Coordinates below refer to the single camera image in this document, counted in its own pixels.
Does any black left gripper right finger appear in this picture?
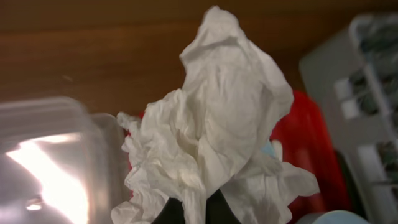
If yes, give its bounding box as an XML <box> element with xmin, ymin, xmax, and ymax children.
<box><xmin>205</xmin><ymin>189</ymin><xmax>240</xmax><ymax>224</ymax></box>

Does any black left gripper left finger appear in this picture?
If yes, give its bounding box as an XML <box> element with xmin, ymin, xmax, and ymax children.
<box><xmin>152</xmin><ymin>198</ymin><xmax>185</xmax><ymax>224</ymax></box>

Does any white tissue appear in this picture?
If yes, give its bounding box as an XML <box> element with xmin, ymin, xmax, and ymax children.
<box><xmin>111</xmin><ymin>6</ymin><xmax>319</xmax><ymax>223</ymax></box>

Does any grey plastic dishwasher rack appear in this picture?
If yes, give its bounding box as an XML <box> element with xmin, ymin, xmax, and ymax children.
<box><xmin>299</xmin><ymin>12</ymin><xmax>397</xmax><ymax>223</ymax></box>

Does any light blue plate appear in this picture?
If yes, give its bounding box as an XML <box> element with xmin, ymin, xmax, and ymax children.
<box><xmin>262</xmin><ymin>139</ymin><xmax>283</xmax><ymax>161</ymax></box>

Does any light blue bowl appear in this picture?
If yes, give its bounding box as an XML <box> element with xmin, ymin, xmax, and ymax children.
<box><xmin>296</xmin><ymin>210</ymin><xmax>370</xmax><ymax>224</ymax></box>

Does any red plastic tray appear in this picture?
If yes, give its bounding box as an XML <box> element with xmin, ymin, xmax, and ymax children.
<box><xmin>111</xmin><ymin>90</ymin><xmax>350</xmax><ymax>223</ymax></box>

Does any clear plastic bin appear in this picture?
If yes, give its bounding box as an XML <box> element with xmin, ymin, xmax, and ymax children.
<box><xmin>1</xmin><ymin>97</ymin><xmax>130</xmax><ymax>224</ymax></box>

